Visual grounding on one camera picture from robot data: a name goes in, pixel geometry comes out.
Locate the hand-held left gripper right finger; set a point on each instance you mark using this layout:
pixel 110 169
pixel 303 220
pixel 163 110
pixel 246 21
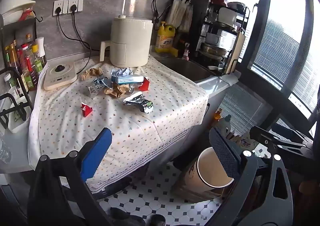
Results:
pixel 225 157

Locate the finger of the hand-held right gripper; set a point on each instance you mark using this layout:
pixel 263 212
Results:
pixel 287 132
pixel 265 139

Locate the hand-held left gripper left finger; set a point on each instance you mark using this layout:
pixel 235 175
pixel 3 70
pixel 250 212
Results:
pixel 96 157

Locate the cream waste bin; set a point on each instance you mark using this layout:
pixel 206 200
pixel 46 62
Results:
pixel 210 174

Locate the red carton scrap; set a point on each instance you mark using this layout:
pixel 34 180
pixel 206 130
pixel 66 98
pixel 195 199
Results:
pixel 87 111
pixel 145 85

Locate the silver blister pack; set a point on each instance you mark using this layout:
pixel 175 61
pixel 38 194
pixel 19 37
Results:
pixel 93 91

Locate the large brown paper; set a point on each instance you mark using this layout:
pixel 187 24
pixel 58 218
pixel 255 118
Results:
pixel 117 91

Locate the silver snack bag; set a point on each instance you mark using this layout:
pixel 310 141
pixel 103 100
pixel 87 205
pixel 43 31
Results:
pixel 138 101

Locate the silver blue wrapper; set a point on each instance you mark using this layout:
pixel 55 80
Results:
pixel 101 82

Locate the blue and white box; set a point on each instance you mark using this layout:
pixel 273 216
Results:
pixel 130 79

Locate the small brown paper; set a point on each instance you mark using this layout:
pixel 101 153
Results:
pixel 91 72

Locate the printed refill pouch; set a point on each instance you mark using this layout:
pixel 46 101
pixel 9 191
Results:
pixel 246 143

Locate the white bottle teal cap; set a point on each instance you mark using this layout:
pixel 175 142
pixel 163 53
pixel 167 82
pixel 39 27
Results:
pixel 226 122

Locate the orange bottle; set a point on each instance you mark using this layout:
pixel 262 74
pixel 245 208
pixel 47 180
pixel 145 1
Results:
pixel 218 116

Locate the floral tablecloth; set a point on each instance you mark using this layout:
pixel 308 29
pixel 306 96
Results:
pixel 140 128

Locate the black shoe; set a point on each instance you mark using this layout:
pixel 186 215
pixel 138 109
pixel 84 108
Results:
pixel 122 216
pixel 158 220

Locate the white rag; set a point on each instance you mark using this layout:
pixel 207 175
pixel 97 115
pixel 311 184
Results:
pixel 230 79

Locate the white plastic tub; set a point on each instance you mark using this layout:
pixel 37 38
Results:
pixel 18 126

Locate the small bowl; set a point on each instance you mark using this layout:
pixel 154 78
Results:
pixel 213 67

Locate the clear water bottle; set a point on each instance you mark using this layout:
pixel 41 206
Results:
pixel 5 152

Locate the wooden cutting board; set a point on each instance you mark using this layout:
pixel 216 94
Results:
pixel 236 48

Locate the steel sink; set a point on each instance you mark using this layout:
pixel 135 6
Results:
pixel 185 68

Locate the steel pans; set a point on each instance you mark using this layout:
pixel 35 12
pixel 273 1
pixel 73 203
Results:
pixel 212 49

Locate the small pink bottle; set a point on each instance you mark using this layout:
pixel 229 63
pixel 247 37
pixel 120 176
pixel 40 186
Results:
pixel 186 53

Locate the green label bottle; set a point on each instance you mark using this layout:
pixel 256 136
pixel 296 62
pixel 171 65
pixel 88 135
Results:
pixel 37 62

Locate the white lid jar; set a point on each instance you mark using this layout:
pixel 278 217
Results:
pixel 10 84

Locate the white bowls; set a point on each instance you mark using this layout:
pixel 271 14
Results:
pixel 213 38

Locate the red label bottle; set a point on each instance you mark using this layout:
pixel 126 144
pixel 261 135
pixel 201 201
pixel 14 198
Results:
pixel 27 60

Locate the dark sauce bottle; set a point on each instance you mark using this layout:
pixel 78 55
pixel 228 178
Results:
pixel 179 45

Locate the cream air fryer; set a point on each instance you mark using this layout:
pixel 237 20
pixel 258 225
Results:
pixel 130 40

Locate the black dish rack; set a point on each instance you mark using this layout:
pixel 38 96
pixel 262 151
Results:
pixel 217 25

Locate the amber oil bottle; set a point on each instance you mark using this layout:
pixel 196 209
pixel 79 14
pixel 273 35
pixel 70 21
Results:
pixel 13 60

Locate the white container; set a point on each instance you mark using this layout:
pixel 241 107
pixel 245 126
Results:
pixel 227 17

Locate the yellow detergent bottle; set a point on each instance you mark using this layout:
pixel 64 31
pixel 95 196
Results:
pixel 165 40

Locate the black pan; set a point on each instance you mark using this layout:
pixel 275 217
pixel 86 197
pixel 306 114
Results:
pixel 236 5

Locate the black shelf rack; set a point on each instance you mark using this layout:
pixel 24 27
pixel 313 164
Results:
pixel 35 33

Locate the red packet on rack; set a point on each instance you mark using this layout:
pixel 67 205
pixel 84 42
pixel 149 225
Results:
pixel 217 0

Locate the hanging plastic bags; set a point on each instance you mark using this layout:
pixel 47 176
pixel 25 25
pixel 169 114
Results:
pixel 177 13

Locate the white bowl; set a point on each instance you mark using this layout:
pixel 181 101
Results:
pixel 13 15

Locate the black window frame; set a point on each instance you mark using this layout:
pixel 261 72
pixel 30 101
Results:
pixel 260 15

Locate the white wall outlet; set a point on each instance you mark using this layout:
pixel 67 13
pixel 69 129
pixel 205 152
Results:
pixel 60 4
pixel 78 2

